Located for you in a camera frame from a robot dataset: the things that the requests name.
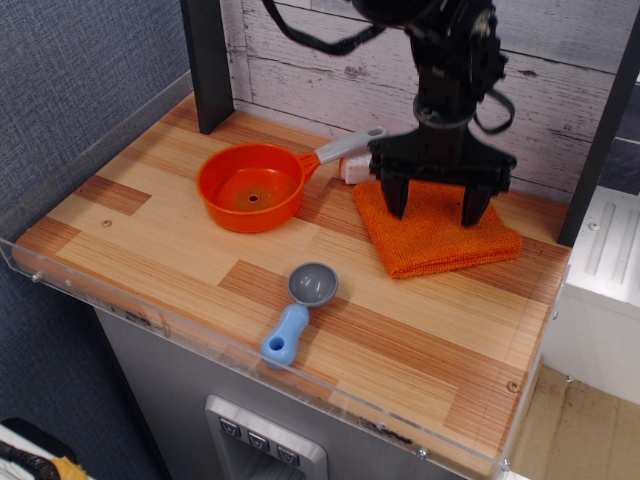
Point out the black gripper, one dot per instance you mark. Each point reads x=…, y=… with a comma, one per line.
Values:
x=450, y=156

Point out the orange cloth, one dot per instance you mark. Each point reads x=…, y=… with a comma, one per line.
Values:
x=429, y=238

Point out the blue grey toy spoon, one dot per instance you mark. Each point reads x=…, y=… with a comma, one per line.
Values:
x=310, y=285

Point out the orange toy pot grey handle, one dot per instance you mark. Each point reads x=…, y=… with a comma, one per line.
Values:
x=256, y=187

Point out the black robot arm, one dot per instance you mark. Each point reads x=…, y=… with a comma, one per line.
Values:
x=459, y=60

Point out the white orange cheese wedge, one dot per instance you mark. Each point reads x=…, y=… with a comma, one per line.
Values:
x=356, y=169

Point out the white ridged appliance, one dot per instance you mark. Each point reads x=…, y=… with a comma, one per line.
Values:
x=593, y=333

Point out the clear acrylic table guard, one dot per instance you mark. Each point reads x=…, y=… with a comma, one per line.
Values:
x=122, y=227

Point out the silver button control panel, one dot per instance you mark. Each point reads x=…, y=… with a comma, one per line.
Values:
x=250, y=446

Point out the grey cabinet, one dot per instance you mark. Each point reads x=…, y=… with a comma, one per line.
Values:
x=374, y=417

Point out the yellow tape piece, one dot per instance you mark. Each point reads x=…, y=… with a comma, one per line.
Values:
x=68, y=470

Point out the black left frame post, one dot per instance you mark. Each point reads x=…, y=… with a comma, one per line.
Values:
x=206, y=46

